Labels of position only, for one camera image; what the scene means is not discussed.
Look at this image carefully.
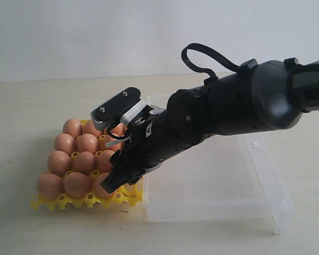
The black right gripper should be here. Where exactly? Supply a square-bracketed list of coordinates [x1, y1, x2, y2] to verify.
[100, 109, 202, 193]

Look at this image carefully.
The brown egg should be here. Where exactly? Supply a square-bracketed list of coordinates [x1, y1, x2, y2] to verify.
[106, 123, 125, 137]
[63, 172, 91, 199]
[54, 133, 77, 156]
[62, 118, 83, 139]
[124, 184, 135, 192]
[73, 151, 96, 175]
[97, 150, 115, 173]
[83, 120, 103, 138]
[102, 135, 123, 152]
[36, 173, 64, 200]
[47, 150, 71, 177]

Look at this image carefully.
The brown egg second row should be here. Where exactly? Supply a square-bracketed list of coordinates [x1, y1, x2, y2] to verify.
[93, 172, 114, 199]
[77, 133, 98, 154]

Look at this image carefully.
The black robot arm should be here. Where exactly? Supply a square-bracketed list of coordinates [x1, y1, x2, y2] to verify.
[96, 58, 319, 193]

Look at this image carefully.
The yellow plastic egg tray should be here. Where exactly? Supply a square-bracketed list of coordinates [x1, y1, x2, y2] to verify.
[32, 120, 143, 210]

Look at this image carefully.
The clear plastic box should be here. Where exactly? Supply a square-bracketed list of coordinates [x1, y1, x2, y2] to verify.
[142, 92, 296, 236]

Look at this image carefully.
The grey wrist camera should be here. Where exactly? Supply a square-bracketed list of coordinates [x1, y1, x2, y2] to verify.
[90, 87, 154, 131]

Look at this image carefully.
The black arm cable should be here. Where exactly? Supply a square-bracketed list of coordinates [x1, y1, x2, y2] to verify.
[180, 42, 319, 80]

